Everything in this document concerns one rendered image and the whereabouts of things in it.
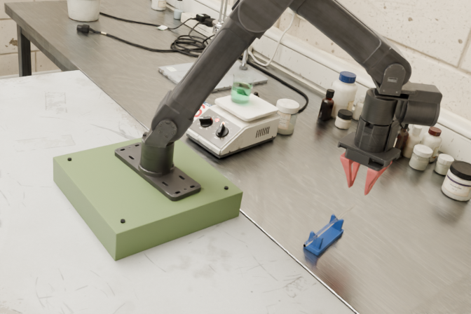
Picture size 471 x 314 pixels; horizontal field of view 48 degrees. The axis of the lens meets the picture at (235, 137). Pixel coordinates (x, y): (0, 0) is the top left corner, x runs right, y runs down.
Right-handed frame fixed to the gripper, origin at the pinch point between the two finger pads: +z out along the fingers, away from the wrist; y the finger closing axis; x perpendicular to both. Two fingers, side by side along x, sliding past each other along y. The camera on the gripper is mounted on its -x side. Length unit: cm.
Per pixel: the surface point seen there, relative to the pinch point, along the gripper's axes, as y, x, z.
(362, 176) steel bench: 7.4, -20.5, 9.3
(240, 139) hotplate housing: 32.3, -3.6, 4.1
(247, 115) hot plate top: 33.6, -7.1, -0.8
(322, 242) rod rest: 0.5, 10.2, 8.4
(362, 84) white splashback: 27, -54, 0
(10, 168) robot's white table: 57, 40, 7
